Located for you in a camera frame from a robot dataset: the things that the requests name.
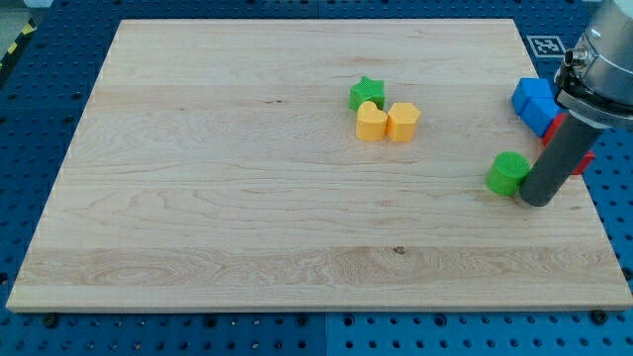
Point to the blue cube block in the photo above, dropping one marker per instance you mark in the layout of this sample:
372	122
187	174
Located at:
539	114
528	88

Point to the green star block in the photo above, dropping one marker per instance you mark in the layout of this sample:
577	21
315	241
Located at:
367	89

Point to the green cylinder block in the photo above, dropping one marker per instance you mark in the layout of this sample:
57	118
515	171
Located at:
507	173

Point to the red block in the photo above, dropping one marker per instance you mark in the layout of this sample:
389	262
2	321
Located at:
549	134

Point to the yellow hexagon block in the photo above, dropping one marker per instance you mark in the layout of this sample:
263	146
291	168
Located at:
402	121

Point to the fiducial marker tag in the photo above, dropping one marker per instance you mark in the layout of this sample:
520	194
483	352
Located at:
546	46

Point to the wooden board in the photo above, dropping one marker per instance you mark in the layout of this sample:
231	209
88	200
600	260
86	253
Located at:
215	168

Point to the yellow heart block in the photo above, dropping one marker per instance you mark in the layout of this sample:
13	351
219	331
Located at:
371	122

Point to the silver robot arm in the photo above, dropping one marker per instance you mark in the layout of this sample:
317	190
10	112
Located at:
594	83

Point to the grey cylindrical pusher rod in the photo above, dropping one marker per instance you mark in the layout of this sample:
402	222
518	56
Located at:
558	160

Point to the blue cube block rear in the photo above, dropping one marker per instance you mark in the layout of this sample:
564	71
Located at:
528	88

